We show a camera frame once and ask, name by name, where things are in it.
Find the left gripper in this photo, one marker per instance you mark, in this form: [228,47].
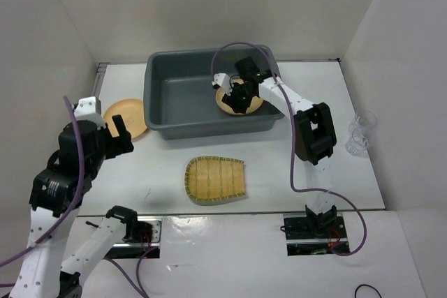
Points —
[119,144]

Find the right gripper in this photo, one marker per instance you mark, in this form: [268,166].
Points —
[241,107]

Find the yellow bear plate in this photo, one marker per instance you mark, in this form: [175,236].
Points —
[256,103]
[132,112]

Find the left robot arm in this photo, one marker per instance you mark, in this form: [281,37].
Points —
[55,201]

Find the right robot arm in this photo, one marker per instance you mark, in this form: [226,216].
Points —
[313,132]

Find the grey plastic bin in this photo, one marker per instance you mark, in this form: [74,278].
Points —
[180,102]

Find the woven bamboo tray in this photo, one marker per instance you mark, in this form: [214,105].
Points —
[213,179]

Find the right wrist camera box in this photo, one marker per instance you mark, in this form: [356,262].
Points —
[221,80]

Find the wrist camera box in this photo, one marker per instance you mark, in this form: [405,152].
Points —
[89,109]
[221,80]

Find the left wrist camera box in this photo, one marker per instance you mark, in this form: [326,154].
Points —
[89,109]

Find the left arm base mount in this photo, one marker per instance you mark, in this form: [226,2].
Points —
[145,241]

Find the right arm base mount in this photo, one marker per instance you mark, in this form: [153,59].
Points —
[301,240]

